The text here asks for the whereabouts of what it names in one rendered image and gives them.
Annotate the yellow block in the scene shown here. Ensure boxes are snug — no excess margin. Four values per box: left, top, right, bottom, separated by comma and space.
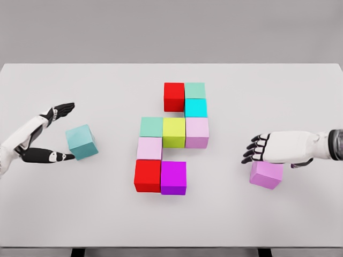
162, 117, 187, 149

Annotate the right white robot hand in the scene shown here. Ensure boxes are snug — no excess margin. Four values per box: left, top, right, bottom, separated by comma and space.
241, 131, 320, 169

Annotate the red block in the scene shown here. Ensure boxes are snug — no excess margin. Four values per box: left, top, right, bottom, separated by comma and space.
133, 159, 162, 194
163, 82, 186, 113

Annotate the light pink block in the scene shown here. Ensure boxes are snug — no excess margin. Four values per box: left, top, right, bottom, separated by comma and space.
185, 117, 210, 149
136, 137, 163, 162

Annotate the cyan block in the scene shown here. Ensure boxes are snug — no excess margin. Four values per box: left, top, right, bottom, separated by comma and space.
184, 98, 208, 119

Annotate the magenta block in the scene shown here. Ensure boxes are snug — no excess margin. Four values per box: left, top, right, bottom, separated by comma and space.
160, 161, 188, 196

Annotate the mint green block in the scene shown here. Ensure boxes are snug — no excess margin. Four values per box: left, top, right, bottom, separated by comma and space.
184, 82, 206, 100
139, 117, 164, 139

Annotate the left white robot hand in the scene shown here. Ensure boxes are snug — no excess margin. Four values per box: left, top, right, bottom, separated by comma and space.
3, 102, 77, 172

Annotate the orchid pink block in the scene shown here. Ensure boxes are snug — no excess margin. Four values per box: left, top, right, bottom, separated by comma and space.
249, 160, 285, 191

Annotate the teal block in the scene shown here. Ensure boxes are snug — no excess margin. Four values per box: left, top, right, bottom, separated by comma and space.
65, 124, 99, 161

